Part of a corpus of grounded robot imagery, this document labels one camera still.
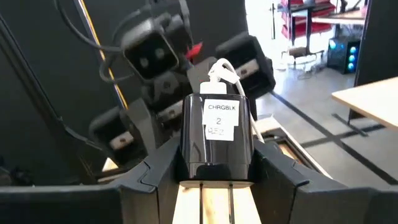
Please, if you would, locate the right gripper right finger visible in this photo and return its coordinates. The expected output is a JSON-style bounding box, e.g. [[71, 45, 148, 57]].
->
[[249, 139, 398, 224]]

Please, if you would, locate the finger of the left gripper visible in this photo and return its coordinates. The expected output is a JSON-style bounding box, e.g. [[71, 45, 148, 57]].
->
[[126, 98, 162, 155], [186, 57, 218, 94]]

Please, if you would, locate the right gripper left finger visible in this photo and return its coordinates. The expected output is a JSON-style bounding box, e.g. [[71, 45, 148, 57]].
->
[[0, 136, 183, 224]]

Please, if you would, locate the white USB cable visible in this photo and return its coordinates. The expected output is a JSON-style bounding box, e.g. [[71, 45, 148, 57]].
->
[[200, 58, 265, 144]]

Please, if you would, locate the black charger block with label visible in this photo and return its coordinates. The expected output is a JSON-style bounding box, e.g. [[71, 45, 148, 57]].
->
[[178, 92, 256, 206]]

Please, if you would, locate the red storage shelf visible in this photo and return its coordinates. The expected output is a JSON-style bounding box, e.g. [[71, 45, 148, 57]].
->
[[280, 0, 338, 40]]

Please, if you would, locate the computer with blue lights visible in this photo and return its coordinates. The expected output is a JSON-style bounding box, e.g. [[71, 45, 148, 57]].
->
[[326, 37, 362, 75]]

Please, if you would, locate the black backdrop curtain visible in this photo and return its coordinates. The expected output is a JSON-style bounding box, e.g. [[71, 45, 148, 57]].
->
[[0, 0, 249, 187]]

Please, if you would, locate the light wooden desk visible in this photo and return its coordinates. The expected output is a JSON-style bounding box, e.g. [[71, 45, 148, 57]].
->
[[331, 76, 398, 133]]

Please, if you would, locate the black partition curtain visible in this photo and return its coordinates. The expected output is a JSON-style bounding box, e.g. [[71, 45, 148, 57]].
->
[[354, 0, 398, 88]]

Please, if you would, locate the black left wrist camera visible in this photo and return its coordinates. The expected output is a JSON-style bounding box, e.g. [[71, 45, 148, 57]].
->
[[120, 14, 194, 82]]

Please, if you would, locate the black camera cable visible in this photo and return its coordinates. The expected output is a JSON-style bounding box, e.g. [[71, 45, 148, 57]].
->
[[54, 0, 137, 85]]

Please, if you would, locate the yellow cable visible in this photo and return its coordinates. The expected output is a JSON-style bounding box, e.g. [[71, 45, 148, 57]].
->
[[76, 0, 129, 110]]

